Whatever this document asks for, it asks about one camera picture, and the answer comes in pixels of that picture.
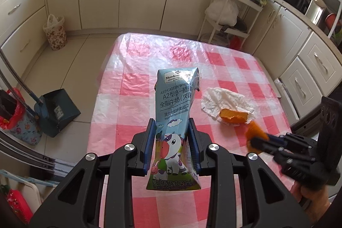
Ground person's right hand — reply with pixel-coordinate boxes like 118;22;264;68
290;182;330;224

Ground floral waste basket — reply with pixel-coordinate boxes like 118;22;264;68
43;14;67;51

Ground white plastic bag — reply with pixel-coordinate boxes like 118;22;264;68
205;0;239;26

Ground small orange peel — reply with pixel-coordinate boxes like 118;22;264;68
219;108;248;124

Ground large orange peel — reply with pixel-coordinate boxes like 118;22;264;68
245;121;270;154

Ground pink checkered plastic tablecloth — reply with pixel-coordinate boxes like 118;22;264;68
86;32;295;228

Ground red plastic bag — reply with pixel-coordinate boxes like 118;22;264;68
1;89;25;130

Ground white tissue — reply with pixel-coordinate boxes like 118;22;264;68
201;87;256;123

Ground floral trash bin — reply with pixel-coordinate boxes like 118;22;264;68
6;112;42;146

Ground blue milk carton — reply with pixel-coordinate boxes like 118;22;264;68
146;68;201;191

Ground white base cabinets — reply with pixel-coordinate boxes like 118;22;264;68
1;0;341;117

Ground white storage rack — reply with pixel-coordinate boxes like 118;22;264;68
197;0;267;50

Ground dark green dustpan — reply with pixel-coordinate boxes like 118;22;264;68
34;88;81;138

